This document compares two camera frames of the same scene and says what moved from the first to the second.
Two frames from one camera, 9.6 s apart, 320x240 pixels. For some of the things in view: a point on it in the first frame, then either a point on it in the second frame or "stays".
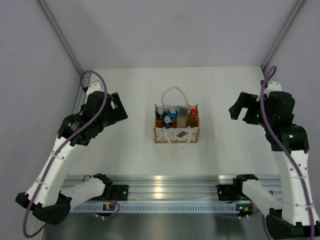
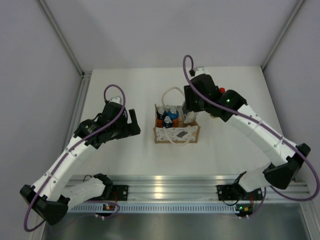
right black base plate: [228, 192] stays
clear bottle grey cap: [182, 112] -> [190, 117]
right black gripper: [245, 100] -> [189, 104]
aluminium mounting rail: [174, 187] stays
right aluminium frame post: [299, 3] stays
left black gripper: [120, 114] -> [131, 129]
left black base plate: [122, 192] stays
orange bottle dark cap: [160, 114] stays
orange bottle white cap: [168, 123] stays
